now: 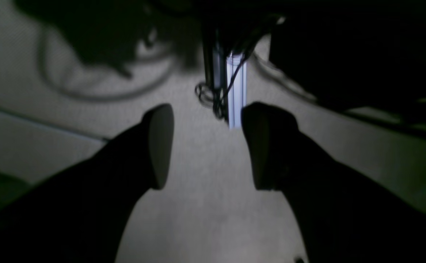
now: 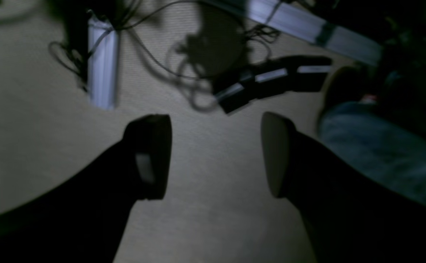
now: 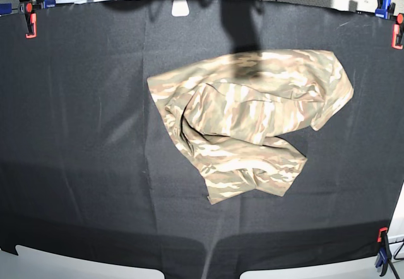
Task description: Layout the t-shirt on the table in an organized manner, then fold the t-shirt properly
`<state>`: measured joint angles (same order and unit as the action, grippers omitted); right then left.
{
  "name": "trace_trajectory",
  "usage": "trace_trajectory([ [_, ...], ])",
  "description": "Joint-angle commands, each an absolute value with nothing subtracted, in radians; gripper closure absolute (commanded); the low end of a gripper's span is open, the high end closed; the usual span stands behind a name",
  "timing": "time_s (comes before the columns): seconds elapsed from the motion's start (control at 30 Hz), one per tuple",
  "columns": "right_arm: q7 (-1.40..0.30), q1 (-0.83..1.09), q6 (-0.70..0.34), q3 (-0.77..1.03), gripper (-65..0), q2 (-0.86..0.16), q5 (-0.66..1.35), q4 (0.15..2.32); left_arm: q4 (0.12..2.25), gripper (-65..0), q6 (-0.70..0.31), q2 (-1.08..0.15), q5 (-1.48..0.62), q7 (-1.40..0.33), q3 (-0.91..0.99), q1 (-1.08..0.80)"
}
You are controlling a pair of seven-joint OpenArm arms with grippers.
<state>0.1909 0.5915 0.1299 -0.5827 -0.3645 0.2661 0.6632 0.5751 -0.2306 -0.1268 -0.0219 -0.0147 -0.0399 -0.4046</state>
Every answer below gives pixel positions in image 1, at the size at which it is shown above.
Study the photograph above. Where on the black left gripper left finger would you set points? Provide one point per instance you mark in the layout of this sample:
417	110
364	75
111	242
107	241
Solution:
80	214

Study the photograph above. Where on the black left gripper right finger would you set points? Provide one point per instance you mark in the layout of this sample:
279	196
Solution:
343	216

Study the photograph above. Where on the aluminium frame post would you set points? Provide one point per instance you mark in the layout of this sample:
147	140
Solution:
229	87

